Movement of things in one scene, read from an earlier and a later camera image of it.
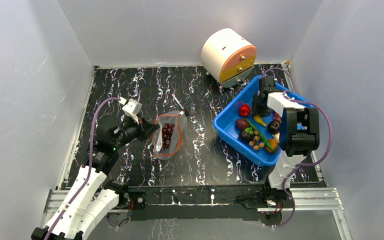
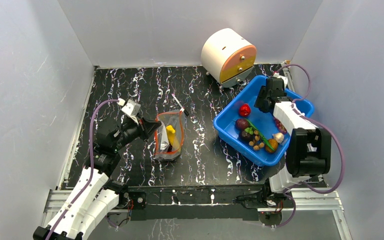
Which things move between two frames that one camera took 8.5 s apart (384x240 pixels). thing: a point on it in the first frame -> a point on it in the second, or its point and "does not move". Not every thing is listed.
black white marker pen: [185, 112] does not move
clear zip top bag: [167, 140] does not move
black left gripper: [145, 128] does not move
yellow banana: [258, 119] -> [170, 131]
